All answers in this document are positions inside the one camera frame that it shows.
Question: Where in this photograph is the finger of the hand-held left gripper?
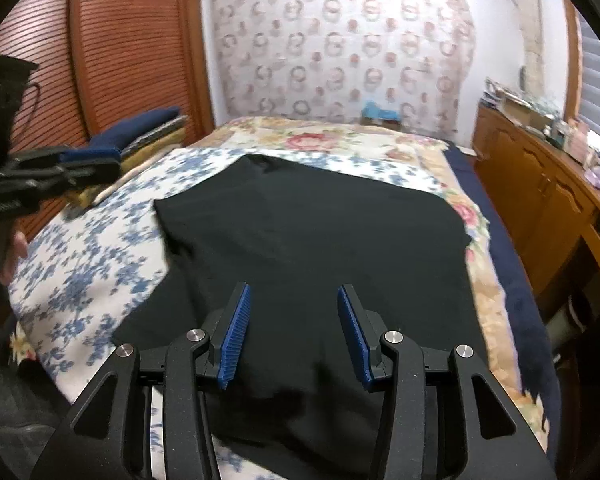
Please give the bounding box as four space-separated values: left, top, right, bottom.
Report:
0 159 122 197
10 144 122 167

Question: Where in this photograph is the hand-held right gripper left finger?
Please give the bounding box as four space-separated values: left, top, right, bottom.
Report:
42 281 253 480

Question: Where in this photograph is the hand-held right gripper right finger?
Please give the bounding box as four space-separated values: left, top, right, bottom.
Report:
336 284 561 480

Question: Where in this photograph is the black t-shirt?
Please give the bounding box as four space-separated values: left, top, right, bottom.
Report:
111 154 491 453

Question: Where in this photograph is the person's left hand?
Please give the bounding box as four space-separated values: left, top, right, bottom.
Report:
0 230 30 283

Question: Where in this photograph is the navy folded cloth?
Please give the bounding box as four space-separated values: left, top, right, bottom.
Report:
87 106 183 158

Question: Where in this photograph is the stack of folded blankets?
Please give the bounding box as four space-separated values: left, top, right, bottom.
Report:
70 127 188 206

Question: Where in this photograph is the blue floral blanket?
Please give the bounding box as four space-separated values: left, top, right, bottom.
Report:
7 147 451 480

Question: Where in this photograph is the wooden louvered wardrobe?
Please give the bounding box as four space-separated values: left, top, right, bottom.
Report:
0 0 216 161

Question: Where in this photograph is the navy bed sheet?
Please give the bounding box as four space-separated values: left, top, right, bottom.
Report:
445 140 563 441

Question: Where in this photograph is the cardboard box with blue cloth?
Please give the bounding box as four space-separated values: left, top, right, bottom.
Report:
361 101 402 127

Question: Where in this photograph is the wooden cabinet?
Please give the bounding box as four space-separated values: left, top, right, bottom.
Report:
472 102 600 311

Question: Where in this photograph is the open cardboard box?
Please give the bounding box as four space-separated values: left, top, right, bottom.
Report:
502 95 556 129

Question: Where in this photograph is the pink container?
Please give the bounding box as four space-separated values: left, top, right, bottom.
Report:
571 122 592 162

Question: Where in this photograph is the beige curtain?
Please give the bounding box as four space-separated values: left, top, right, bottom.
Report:
517 0 544 98

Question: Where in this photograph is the ring-patterned folded cloth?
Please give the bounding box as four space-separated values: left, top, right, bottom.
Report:
121 114 190 153

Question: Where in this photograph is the ring-patterned wall curtain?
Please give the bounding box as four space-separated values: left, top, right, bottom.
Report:
207 0 478 143

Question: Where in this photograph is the wooden window frame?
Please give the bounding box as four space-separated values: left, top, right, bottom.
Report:
562 0 584 121

